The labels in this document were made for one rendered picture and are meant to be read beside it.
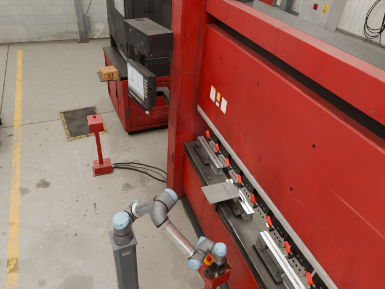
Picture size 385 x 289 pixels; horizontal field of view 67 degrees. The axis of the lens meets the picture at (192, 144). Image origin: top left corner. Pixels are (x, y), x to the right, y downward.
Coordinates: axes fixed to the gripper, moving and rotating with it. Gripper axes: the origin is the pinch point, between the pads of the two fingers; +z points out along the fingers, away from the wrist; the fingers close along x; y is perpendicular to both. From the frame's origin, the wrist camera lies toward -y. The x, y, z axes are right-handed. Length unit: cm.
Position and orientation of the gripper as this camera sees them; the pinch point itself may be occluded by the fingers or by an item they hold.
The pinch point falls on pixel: (215, 275)
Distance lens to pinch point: 224.8
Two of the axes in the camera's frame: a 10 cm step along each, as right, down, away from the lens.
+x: -5.3, -5.4, 6.6
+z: 0.0, 7.7, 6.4
